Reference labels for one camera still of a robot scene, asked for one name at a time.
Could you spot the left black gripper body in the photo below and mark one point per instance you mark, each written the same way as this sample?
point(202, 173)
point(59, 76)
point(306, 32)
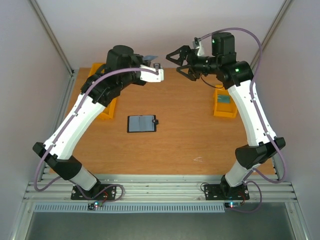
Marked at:
point(139, 58)

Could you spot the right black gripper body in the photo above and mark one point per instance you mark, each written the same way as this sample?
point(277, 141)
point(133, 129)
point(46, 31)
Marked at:
point(190, 62)

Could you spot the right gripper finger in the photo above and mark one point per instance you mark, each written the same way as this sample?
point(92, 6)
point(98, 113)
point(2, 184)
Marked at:
point(179, 56)
point(187, 71)

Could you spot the black card holder wallet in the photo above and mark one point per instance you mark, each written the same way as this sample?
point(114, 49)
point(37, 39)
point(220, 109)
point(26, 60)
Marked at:
point(142, 123)

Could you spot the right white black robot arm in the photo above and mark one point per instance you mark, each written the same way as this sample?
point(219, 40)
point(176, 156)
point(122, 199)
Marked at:
point(238, 79)

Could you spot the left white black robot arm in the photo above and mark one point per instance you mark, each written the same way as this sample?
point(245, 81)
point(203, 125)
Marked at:
point(122, 68)

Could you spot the green card in right bin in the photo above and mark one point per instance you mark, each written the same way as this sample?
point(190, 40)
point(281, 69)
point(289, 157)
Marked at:
point(223, 99)

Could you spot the yellow bin far left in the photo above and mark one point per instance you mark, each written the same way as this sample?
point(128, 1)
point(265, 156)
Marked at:
point(94, 67)

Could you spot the yellow bin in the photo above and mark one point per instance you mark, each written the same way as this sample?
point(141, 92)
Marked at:
point(223, 110)
point(109, 111)
point(94, 67)

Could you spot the yellow bin right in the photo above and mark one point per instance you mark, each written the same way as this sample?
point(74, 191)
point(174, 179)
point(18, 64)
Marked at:
point(223, 110)

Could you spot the yellow bin near left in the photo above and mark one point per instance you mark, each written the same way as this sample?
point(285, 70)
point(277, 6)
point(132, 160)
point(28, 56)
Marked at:
point(109, 111)

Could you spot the right small circuit board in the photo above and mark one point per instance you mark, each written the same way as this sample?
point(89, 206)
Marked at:
point(232, 204)

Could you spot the small circuit board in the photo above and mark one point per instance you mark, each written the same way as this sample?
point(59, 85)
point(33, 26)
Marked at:
point(232, 204)
point(95, 205)

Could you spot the left small circuit board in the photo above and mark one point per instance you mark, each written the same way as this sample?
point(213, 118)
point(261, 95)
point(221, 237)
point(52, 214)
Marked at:
point(95, 205)

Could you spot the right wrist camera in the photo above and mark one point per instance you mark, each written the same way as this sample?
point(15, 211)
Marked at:
point(198, 47)

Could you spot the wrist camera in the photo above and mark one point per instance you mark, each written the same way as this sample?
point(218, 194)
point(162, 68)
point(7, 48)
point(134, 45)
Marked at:
point(153, 74)
point(198, 47)

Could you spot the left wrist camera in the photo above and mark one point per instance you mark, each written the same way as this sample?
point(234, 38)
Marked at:
point(153, 74)

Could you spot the left aluminium corner post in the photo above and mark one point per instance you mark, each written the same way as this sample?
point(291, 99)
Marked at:
point(38, 11)

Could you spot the aluminium corner post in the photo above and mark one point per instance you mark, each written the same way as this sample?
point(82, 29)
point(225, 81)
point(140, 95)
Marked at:
point(276, 22)
point(38, 11)

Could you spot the right aluminium corner post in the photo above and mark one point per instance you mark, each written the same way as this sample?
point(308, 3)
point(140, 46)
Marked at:
point(276, 22)

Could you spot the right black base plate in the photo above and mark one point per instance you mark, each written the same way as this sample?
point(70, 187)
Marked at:
point(215, 192)

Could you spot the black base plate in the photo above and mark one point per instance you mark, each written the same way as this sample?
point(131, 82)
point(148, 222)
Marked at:
point(99, 193)
point(215, 192)

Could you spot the aluminium rail frame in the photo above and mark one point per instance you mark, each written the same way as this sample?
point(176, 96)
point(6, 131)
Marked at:
point(148, 188)

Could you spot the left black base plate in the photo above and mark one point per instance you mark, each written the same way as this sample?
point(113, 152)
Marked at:
point(99, 193)

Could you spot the grey slotted cable duct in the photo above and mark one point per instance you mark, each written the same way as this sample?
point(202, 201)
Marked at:
point(129, 208)

